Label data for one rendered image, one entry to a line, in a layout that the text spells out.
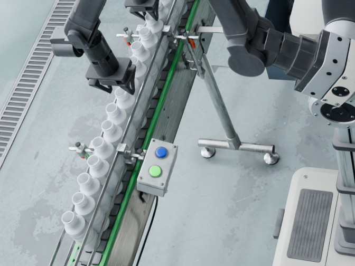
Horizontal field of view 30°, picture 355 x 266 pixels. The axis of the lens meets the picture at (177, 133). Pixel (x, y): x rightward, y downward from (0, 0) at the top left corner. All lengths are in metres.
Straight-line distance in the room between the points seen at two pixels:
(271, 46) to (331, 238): 1.36
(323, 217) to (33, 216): 1.46
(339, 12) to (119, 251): 0.96
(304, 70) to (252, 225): 1.67
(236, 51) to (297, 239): 1.38
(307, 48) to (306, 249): 1.35
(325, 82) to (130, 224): 0.88
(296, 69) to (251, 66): 0.09
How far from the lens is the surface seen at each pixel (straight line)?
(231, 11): 1.27
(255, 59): 1.32
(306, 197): 2.66
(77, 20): 1.42
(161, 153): 1.85
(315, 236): 2.58
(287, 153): 3.08
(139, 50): 2.06
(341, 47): 1.34
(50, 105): 3.71
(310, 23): 1.50
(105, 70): 1.55
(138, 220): 2.05
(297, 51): 1.33
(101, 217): 1.88
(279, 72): 2.36
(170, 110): 2.19
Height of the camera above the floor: 2.59
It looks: 52 degrees down
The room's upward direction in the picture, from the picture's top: 27 degrees counter-clockwise
